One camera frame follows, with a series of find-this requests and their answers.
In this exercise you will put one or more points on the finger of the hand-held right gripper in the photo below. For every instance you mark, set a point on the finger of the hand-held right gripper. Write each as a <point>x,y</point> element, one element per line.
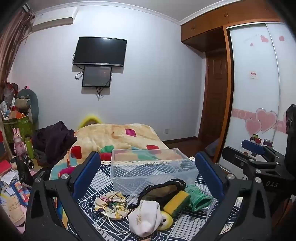
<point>238,156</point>
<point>253,147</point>

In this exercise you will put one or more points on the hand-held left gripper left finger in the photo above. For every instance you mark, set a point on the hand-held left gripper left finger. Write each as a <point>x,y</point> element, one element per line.
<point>86,172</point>

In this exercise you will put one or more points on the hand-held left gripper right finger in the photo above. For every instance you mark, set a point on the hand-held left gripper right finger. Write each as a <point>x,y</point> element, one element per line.
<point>209,172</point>

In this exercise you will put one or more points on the green cloth pouch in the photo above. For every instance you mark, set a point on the green cloth pouch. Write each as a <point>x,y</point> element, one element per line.
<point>200,198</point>

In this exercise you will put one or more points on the floral scrunchie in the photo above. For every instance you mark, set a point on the floral scrunchie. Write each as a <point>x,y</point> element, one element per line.
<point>111,205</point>

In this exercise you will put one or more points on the yellow sponge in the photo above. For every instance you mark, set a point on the yellow sponge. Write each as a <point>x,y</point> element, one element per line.
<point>177,202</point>

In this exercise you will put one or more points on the black fabric pouch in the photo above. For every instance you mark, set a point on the black fabric pouch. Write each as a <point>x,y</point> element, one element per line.
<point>159,191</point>

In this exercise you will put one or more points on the clear plastic storage box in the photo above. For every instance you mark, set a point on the clear plastic storage box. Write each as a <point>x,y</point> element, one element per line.
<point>152,169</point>

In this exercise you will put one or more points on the yellow plush toy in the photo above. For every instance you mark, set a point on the yellow plush toy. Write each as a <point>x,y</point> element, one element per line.
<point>166,222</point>

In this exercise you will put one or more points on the white sock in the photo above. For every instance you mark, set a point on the white sock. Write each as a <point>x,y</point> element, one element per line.
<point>144,217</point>

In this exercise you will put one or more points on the navy patterned bedsheet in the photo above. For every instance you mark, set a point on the navy patterned bedsheet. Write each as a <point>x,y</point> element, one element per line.
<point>101,183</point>

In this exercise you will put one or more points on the pink heart sticker pair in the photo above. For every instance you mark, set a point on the pink heart sticker pair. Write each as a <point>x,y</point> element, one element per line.
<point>263,121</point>

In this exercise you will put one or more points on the dark purple clothes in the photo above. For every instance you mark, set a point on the dark purple clothes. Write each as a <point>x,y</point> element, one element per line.
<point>54,141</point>

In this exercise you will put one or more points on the beige colourful blanket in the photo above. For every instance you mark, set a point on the beige colourful blanket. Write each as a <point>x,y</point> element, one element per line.
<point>120,136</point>

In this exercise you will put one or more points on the yellow fluffy plush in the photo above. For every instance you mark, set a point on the yellow fluffy plush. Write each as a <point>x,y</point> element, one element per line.
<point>89,120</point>

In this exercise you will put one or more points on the green cylinder tube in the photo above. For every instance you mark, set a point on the green cylinder tube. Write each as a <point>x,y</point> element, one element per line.
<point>29,148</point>

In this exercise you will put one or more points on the brown wooden door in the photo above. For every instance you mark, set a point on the brown wooden door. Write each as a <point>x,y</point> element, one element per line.
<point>214,97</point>

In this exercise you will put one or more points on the wooden wardrobe with sliding doors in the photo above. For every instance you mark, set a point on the wooden wardrobe with sliding doors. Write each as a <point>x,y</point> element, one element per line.
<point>254,81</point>

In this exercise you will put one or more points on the red and white label sticker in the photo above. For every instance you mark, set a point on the red and white label sticker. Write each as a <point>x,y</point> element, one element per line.
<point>253,75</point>

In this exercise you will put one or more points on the pink rabbit figure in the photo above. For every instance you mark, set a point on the pink rabbit figure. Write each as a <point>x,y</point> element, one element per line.
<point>18,144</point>

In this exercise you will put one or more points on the pile of books and papers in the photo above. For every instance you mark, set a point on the pile of books and papers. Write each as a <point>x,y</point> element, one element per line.
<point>11,192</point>

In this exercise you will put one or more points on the green paper bag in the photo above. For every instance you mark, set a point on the green paper bag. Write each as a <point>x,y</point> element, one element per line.
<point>19,127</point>

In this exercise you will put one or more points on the grey-green plush toy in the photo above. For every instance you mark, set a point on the grey-green plush toy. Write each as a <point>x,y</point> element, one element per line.
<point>31,102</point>

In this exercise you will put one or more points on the brown curtain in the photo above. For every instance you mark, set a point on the brown curtain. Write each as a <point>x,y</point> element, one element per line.
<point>11,46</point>

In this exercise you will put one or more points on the white air conditioner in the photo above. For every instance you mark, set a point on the white air conditioner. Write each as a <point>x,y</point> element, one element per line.
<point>54,19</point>

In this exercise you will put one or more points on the wall socket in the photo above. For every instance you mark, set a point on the wall socket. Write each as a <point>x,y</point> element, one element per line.
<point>166,131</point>

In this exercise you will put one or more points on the small wall-mounted monitor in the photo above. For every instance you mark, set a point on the small wall-mounted monitor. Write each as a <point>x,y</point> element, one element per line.
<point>97,76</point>

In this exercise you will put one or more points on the wall-mounted black television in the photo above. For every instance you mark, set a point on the wall-mounted black television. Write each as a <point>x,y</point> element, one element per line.
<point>100,51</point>

